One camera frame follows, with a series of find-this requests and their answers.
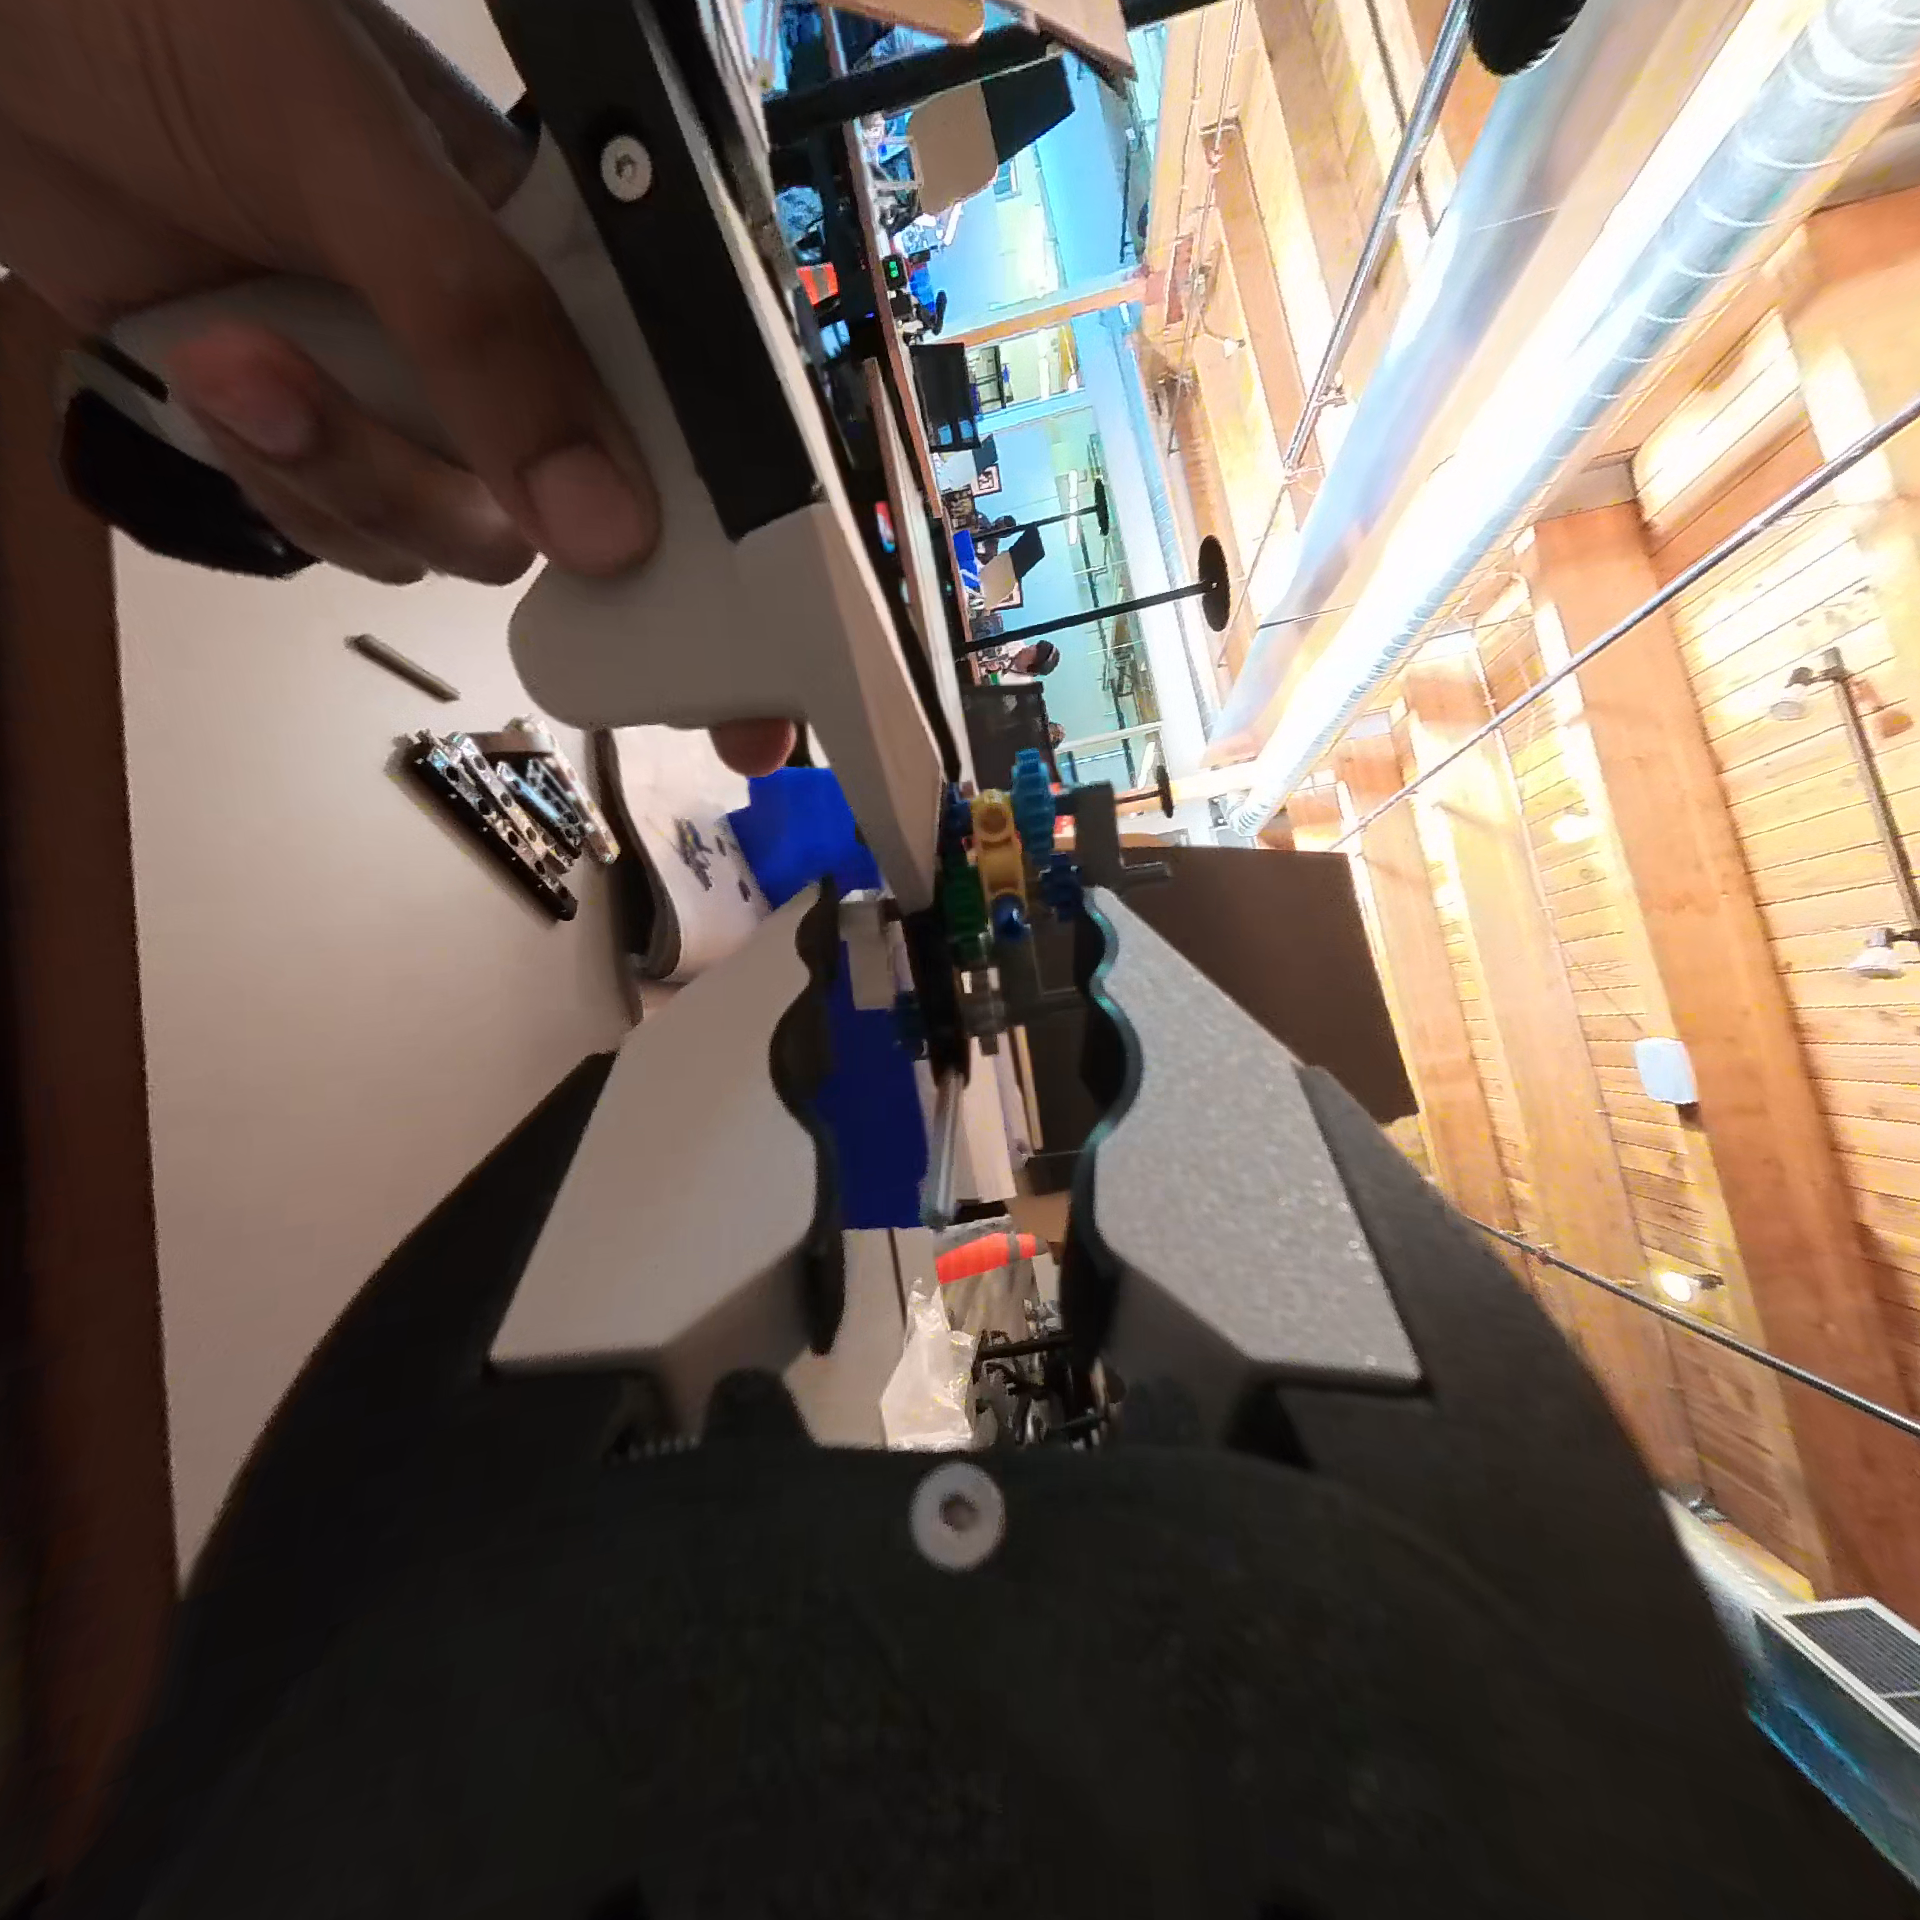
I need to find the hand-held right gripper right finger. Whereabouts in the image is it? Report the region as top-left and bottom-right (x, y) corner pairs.
(1063, 883), (1423, 1441)

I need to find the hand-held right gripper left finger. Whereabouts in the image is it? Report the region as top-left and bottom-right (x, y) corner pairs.
(490, 880), (848, 1426)

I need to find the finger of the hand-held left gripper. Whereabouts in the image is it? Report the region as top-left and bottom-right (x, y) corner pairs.
(735, 498), (970, 910)

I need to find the blue gear lego assembly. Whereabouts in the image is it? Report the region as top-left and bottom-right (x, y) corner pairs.
(896, 747), (1174, 1234)

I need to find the lego instruction booklet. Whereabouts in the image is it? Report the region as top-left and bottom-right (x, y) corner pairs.
(596, 723), (846, 986)

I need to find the pile of dark lego beams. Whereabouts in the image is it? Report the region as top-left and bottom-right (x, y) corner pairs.
(396, 717), (622, 922)

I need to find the dark lego axle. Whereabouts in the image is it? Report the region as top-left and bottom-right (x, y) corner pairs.
(346, 633), (461, 704)

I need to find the person's left hand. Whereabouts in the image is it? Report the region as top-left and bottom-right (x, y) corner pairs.
(0, 0), (666, 587)

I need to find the blue storage bin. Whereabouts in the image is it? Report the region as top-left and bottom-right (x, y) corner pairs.
(727, 766), (933, 1232)

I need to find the black monitor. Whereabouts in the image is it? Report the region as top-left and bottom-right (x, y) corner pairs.
(908, 342), (991, 451)

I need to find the black pole stand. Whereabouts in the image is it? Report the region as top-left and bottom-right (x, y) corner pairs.
(976, 478), (1112, 547)
(960, 533), (1235, 663)

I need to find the clear plastic bag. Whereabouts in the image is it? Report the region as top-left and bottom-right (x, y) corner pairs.
(878, 1275), (980, 1451)

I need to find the metal conduit pipe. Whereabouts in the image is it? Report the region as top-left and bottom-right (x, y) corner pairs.
(1245, 0), (1479, 600)

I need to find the metal vent grille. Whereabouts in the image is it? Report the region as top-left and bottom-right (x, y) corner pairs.
(1746, 1593), (1920, 1734)

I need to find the black overhead cable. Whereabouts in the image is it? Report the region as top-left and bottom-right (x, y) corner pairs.
(1328, 397), (1920, 847)
(1463, 1210), (1920, 1443)

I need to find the wall lamp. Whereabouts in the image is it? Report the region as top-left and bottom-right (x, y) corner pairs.
(1770, 647), (1920, 985)

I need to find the silver insulated duct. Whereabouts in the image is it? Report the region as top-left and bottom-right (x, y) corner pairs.
(1199, 0), (1920, 847)

